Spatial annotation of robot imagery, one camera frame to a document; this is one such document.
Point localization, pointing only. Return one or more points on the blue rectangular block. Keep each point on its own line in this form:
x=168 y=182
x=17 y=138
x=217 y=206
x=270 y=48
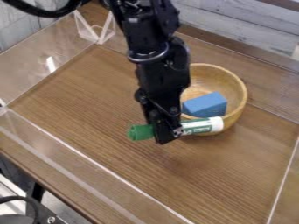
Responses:
x=206 y=106

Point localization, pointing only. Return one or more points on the black table leg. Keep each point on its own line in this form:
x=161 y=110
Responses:
x=38 y=192

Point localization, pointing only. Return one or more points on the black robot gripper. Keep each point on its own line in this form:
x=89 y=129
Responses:
x=164 y=78

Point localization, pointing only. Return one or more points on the black metal bracket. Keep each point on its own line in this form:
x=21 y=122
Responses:
x=41 y=212

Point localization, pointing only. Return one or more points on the green and white marker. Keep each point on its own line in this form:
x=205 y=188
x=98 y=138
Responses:
x=192 y=127

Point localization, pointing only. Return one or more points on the brown wooden bowl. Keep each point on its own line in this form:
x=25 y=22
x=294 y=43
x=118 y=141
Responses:
x=234 y=116

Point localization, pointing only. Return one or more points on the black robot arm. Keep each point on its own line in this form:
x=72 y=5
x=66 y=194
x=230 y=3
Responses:
x=149 y=23

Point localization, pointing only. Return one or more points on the clear acrylic tray wall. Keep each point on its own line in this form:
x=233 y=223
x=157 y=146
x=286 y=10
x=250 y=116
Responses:
x=69 y=106

